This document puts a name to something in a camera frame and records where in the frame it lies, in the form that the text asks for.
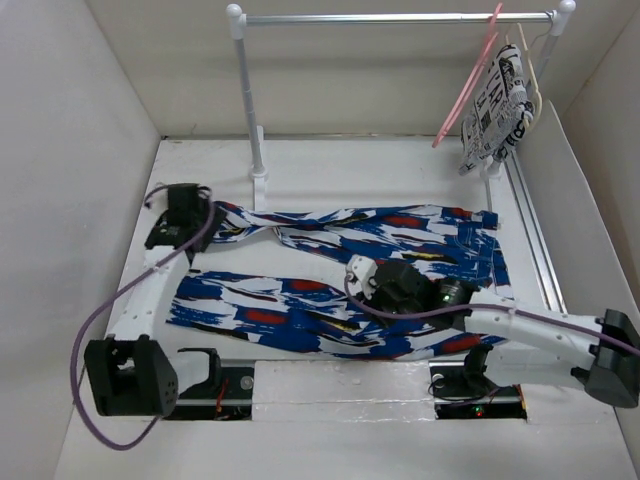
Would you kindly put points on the cream plastic hanger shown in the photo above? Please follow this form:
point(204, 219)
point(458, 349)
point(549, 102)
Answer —
point(533, 89)

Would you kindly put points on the blue white red patterned trousers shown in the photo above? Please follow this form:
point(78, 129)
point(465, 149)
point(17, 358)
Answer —
point(310, 315)

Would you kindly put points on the white foam front board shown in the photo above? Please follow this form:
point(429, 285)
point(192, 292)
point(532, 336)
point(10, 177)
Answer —
point(342, 392)

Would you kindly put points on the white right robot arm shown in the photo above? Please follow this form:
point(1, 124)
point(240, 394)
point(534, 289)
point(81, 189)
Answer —
point(598, 354)

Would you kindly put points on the white metal clothes rack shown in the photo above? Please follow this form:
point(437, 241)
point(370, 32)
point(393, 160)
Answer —
point(542, 30)

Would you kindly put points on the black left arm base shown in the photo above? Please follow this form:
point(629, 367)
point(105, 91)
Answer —
point(226, 395)

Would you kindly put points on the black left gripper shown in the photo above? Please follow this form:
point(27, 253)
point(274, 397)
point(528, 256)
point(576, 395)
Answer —
point(218, 220)

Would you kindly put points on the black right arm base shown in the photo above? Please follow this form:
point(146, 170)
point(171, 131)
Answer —
point(462, 391)

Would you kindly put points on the pink plastic hanger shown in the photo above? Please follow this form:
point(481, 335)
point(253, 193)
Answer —
point(471, 82)

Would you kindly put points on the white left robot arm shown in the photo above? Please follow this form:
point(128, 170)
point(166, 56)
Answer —
point(129, 372)

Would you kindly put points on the black white printed garment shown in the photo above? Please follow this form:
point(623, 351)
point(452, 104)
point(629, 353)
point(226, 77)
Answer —
point(500, 111)

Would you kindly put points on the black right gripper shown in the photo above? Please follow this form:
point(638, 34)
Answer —
point(373, 298)

